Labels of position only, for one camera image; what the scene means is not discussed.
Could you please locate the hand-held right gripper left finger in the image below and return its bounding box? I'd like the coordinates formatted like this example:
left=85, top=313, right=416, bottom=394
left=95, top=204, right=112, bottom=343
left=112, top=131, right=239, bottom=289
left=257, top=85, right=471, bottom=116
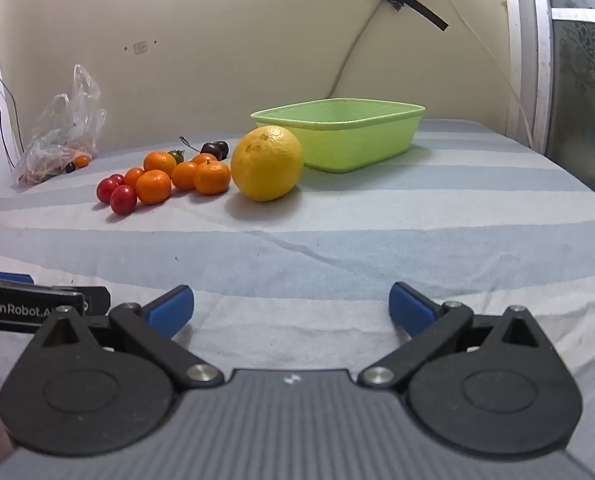
left=27, top=284, right=225, bottom=392

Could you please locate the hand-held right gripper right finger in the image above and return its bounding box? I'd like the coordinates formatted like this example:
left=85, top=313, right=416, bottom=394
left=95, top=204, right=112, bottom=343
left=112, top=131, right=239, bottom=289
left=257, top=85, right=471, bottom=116
left=358, top=282, right=563, bottom=391

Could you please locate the large yellow orange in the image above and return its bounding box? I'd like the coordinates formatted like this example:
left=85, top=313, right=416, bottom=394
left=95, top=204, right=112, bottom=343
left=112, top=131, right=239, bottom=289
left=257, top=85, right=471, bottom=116
left=230, top=125, right=305, bottom=202

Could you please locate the green plastic basket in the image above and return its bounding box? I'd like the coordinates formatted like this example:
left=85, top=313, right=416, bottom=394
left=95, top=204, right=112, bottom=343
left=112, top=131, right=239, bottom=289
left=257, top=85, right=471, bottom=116
left=250, top=97, right=425, bottom=175

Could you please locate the clear plastic bag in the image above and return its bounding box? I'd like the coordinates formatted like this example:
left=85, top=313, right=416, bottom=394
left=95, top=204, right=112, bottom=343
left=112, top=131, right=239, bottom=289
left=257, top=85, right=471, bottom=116
left=11, top=64, right=107, bottom=188

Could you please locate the frosted patterned window glass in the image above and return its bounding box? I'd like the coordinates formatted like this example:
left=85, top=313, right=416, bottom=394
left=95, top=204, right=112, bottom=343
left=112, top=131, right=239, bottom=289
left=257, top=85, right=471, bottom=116
left=542, top=0, right=595, bottom=213

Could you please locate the grey wall cable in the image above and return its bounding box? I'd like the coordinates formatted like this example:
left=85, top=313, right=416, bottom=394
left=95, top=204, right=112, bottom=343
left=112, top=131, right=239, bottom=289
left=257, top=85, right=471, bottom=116
left=329, top=0, right=394, bottom=99

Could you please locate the thin white cable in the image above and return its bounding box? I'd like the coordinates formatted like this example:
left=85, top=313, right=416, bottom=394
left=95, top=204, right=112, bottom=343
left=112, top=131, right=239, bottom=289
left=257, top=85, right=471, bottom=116
left=416, top=0, right=536, bottom=147

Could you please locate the white window frame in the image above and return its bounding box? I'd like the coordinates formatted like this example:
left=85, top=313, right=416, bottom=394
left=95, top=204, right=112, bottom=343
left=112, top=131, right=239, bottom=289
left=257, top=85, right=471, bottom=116
left=505, top=0, right=554, bottom=157

